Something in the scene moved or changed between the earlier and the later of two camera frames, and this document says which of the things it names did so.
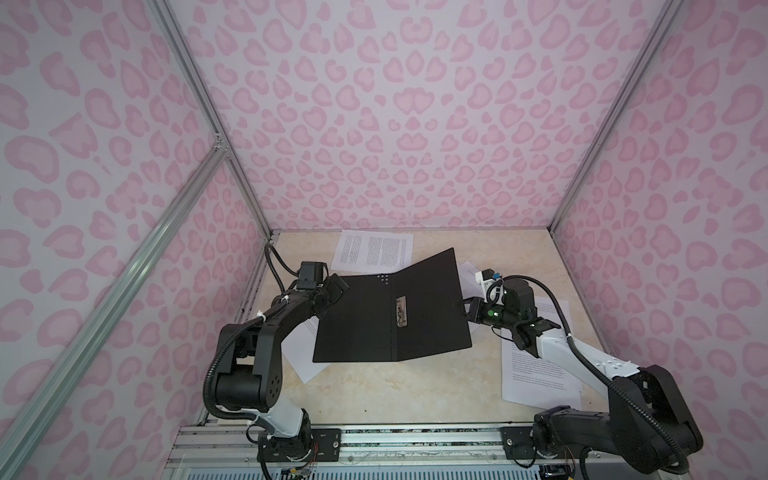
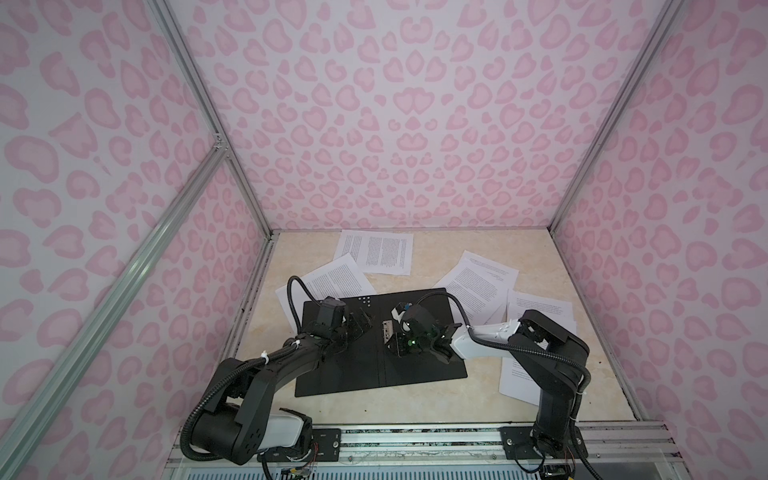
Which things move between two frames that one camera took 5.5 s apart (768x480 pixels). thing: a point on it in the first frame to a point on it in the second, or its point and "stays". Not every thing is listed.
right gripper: (476, 309) to (396, 342)
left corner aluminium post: (207, 107) stays
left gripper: (336, 288) to (356, 328)
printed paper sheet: (530, 379) stays
